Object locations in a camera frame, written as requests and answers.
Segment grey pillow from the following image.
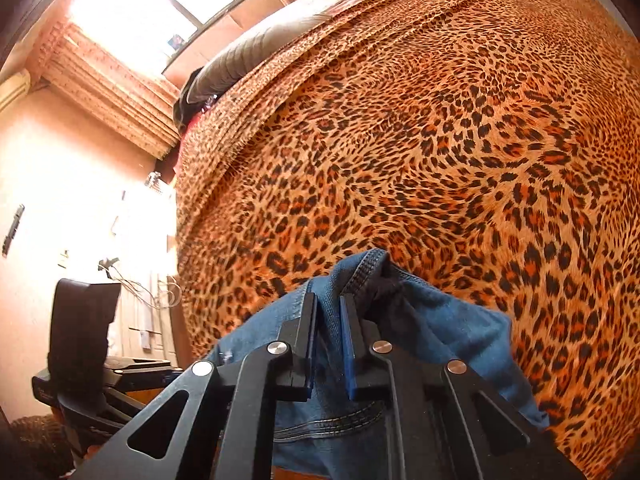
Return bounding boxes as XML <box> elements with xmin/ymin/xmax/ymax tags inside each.
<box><xmin>187</xmin><ymin>12</ymin><xmax>332</xmax><ymax>107</ymax></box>

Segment blue denim pants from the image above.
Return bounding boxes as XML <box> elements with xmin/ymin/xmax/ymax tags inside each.
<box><xmin>205</xmin><ymin>247</ymin><xmax>551</xmax><ymax>480</ymax></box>

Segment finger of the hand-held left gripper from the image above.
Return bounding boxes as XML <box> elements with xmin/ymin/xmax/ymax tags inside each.
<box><xmin>102</xmin><ymin>355</ymin><xmax>184</xmax><ymax>394</ymax></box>

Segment red cloth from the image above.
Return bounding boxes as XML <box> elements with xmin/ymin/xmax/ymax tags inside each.
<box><xmin>177</xmin><ymin>111</ymin><xmax>202</xmax><ymax>139</ymax></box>

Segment thin cables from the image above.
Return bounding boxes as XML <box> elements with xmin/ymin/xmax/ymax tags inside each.
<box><xmin>99</xmin><ymin>256</ymin><xmax>182</xmax><ymax>311</ymax></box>

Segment black wall bracket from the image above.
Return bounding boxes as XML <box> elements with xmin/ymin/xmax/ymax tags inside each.
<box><xmin>1</xmin><ymin>204</ymin><xmax>26</xmax><ymax>257</ymax></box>

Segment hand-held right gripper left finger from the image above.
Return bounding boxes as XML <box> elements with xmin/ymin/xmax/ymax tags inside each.
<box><xmin>75</xmin><ymin>291</ymin><xmax>319</xmax><ymax>480</ymax></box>

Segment white door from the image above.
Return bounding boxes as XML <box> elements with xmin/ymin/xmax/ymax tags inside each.
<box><xmin>100</xmin><ymin>172</ymin><xmax>182</xmax><ymax>357</ymax></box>

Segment window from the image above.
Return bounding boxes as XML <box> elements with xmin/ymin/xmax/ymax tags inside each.
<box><xmin>70</xmin><ymin>0</ymin><xmax>272</xmax><ymax>77</ymax></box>

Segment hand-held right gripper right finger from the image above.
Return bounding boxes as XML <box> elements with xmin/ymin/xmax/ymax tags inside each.
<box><xmin>339</xmin><ymin>293</ymin><xmax>587</xmax><ymax>480</ymax></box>

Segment dark clothing pile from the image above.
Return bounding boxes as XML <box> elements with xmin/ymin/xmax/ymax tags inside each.
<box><xmin>172</xmin><ymin>66</ymin><xmax>222</xmax><ymax>136</ymax></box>

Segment leopard print bed sheet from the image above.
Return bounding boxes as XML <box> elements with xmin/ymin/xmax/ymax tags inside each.
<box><xmin>172</xmin><ymin>0</ymin><xmax>640</xmax><ymax>480</ymax></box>

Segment white air conditioner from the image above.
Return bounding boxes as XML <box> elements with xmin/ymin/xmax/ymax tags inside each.
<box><xmin>0</xmin><ymin>72</ymin><xmax>32</xmax><ymax>112</ymax></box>

